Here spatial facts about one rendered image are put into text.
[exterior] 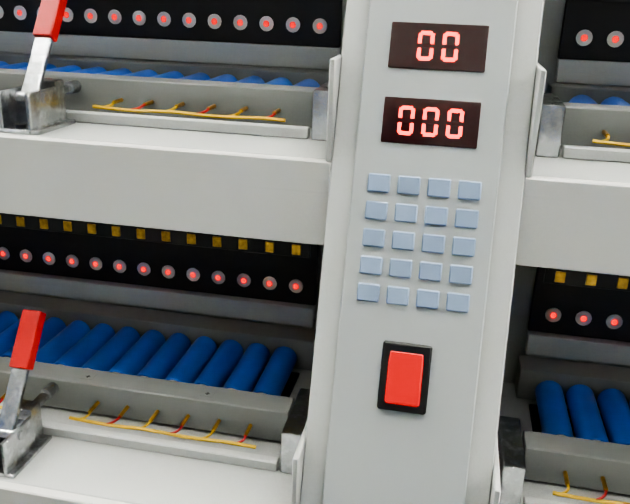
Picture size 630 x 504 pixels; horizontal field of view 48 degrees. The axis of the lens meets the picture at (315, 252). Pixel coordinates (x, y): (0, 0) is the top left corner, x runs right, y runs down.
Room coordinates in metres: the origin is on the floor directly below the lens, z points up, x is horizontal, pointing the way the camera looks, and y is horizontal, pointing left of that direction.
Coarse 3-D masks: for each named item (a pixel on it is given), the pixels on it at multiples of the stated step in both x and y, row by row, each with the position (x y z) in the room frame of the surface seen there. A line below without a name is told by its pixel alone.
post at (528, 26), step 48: (528, 0) 0.34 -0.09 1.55; (528, 48) 0.34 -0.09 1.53; (528, 96) 0.34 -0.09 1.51; (336, 144) 0.35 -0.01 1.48; (336, 192) 0.35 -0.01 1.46; (336, 240) 0.35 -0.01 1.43; (336, 288) 0.35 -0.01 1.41; (336, 336) 0.35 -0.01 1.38; (480, 384) 0.34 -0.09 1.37; (480, 432) 0.34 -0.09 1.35; (480, 480) 0.34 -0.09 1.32
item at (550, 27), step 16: (544, 0) 0.53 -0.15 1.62; (560, 0) 0.53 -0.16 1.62; (544, 16) 0.53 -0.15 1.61; (560, 16) 0.53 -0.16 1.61; (544, 32) 0.53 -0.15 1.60; (560, 32) 0.53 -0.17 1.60; (544, 48) 0.53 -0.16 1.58; (224, 64) 0.57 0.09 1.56; (544, 64) 0.53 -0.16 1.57; (320, 256) 0.56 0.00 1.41; (320, 272) 0.56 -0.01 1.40; (528, 272) 0.53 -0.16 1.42; (528, 288) 0.53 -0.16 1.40; (112, 304) 0.59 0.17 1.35; (512, 304) 0.53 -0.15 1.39; (528, 304) 0.53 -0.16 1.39; (512, 320) 0.53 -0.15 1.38; (528, 320) 0.53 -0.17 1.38; (512, 336) 0.53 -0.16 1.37; (512, 352) 0.53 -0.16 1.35; (512, 368) 0.53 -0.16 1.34
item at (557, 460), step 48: (576, 288) 0.49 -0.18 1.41; (624, 288) 0.48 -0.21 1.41; (528, 336) 0.50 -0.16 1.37; (576, 336) 0.50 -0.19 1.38; (624, 336) 0.49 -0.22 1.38; (528, 384) 0.48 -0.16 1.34; (576, 384) 0.48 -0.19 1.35; (624, 384) 0.47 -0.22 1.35; (528, 432) 0.41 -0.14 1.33; (576, 432) 0.43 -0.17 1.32; (624, 432) 0.42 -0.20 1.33; (528, 480) 0.40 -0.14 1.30; (576, 480) 0.40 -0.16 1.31; (624, 480) 0.39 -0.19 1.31
